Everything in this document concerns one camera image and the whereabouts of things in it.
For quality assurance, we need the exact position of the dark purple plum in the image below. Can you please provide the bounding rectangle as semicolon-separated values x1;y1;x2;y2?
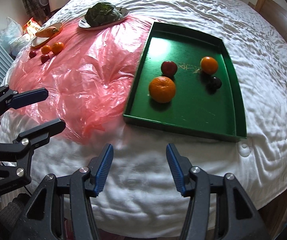
206;76;222;91

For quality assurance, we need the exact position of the large bumpy orange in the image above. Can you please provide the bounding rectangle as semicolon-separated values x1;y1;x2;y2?
148;76;176;103

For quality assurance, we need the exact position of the small smooth orange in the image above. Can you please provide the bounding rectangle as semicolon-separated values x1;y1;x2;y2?
200;56;218;75

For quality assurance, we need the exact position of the red apple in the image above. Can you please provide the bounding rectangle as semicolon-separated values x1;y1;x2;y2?
161;61;178;77
41;54;50;63
29;50;37;59

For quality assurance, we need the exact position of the translucent plastic bag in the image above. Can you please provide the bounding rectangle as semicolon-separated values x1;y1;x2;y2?
0;17;31;57

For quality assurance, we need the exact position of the smooth orange at back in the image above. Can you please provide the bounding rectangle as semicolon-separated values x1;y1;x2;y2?
41;45;52;54

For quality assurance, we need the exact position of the orange rimmed white plate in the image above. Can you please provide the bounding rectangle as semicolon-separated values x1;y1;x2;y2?
31;22;63;49

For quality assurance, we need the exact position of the white bed quilt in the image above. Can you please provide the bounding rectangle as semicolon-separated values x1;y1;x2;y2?
0;0;287;239

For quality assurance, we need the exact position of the bumpy orange at back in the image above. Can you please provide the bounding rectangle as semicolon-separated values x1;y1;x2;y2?
51;42;64;55

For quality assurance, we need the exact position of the red yellow snack package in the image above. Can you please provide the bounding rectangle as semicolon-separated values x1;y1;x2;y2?
23;17;41;36

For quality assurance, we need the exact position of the large orange carrot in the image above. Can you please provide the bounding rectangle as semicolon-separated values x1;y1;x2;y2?
36;26;59;37

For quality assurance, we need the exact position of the pink plastic sheet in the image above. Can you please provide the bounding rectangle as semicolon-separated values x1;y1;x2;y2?
8;16;154;144

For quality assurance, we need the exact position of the plaid hanging cloth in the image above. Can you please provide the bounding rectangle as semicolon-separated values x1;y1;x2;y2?
22;0;47;25

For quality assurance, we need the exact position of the white heart shaped plate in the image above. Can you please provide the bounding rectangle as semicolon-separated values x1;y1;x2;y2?
78;7;130;31

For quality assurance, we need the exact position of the green tray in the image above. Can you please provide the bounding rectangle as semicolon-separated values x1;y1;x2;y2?
123;22;247;142

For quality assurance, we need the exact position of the dark green leafy vegetable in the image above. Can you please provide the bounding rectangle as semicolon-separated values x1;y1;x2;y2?
84;2;122;27

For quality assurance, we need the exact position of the wooden headboard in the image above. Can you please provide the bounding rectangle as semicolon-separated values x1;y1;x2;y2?
248;0;287;42

